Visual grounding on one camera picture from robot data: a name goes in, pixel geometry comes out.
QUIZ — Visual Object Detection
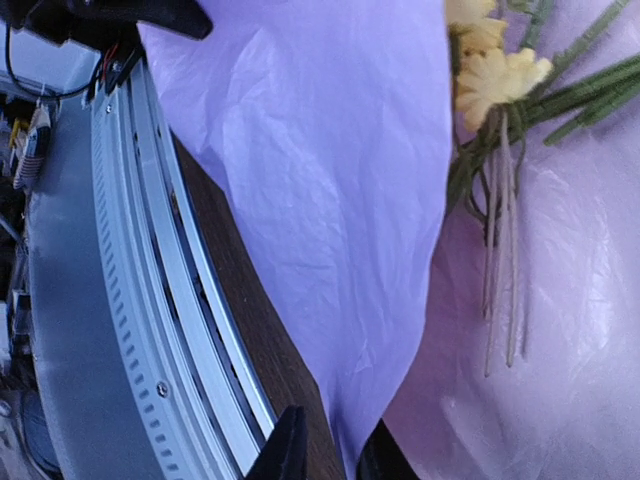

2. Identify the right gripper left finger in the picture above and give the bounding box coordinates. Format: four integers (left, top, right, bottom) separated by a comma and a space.
245, 405, 308, 480

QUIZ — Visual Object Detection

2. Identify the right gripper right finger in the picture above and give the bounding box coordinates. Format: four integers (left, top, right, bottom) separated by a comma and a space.
356, 420, 419, 480

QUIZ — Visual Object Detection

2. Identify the purple wrapping paper sheet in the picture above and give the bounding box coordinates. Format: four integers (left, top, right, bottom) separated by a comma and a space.
139, 1, 639, 479

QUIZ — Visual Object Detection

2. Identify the fake flower bunch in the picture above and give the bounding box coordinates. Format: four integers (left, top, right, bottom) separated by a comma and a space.
444, 1, 639, 374

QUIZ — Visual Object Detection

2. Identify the front aluminium rail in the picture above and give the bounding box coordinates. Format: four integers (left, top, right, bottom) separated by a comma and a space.
27, 64, 275, 479

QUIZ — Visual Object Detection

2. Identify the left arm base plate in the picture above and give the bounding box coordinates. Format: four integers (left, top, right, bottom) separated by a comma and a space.
1, 1, 214, 101

